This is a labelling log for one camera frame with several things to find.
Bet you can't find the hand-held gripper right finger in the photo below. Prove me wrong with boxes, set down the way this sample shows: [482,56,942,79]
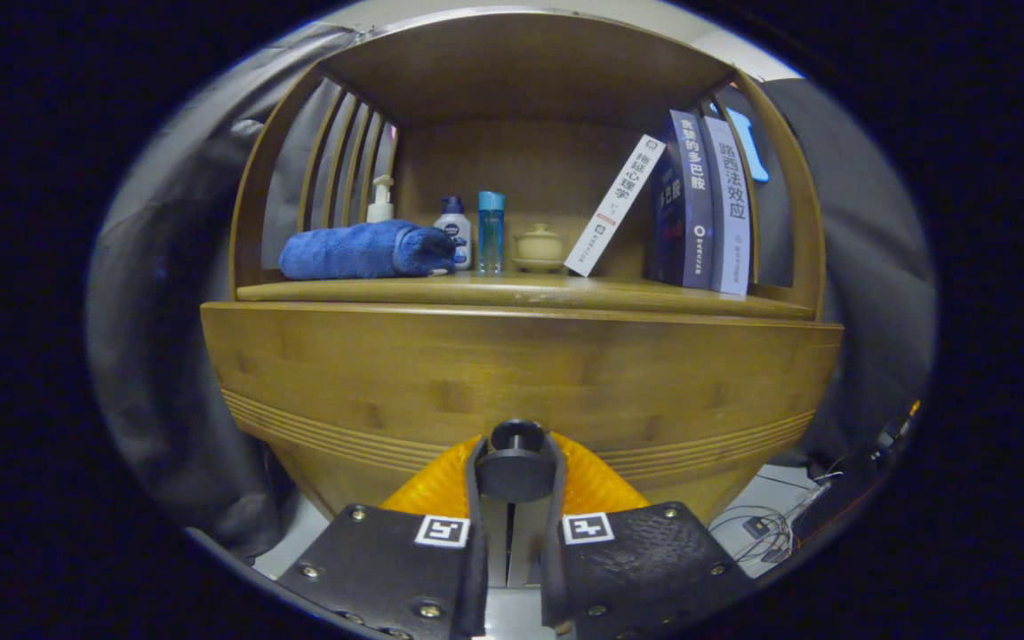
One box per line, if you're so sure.
[540,431,757,639]

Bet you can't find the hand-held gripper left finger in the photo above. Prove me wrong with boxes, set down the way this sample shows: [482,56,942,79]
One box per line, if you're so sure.
[276,433,491,639]

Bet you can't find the black drawer knob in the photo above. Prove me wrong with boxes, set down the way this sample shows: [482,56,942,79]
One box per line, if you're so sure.
[475,420,559,503]

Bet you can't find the wooden drawer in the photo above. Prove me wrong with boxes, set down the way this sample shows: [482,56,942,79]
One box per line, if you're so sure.
[201,302,844,534]

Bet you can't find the wooden countertop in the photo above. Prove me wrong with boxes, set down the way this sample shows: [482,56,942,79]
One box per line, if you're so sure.
[236,271,817,321]

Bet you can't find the wooden cabinet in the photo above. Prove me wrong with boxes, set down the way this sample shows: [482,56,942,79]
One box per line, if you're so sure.
[201,9,844,588]

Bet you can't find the beige lidded teacup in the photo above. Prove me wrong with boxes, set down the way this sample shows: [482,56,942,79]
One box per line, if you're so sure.
[512,223,566,274]

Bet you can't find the white bottle blue cap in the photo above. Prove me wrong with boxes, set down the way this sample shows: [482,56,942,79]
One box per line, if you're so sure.
[434,196,473,271]

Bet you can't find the translucent blue bottle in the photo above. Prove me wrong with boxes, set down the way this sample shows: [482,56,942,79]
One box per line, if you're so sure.
[477,190,506,275]

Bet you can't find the blue folded towel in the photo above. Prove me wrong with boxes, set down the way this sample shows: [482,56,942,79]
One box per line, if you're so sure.
[278,220,458,281]

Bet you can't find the black orange device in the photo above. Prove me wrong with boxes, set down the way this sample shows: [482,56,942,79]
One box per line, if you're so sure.
[868,400,922,472]

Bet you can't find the white book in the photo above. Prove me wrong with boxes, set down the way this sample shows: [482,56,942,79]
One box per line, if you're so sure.
[564,134,667,277]

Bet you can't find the white pump bottle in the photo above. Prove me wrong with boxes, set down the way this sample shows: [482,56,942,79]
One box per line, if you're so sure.
[366,174,396,225]

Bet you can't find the dark blue book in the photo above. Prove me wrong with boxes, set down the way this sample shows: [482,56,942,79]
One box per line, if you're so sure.
[650,109,716,291]

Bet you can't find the light purple book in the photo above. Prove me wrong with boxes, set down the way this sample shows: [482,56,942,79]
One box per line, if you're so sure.
[703,116,753,297]

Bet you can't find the black floor cables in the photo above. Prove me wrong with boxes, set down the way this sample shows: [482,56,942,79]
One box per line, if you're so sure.
[708,471,833,565]

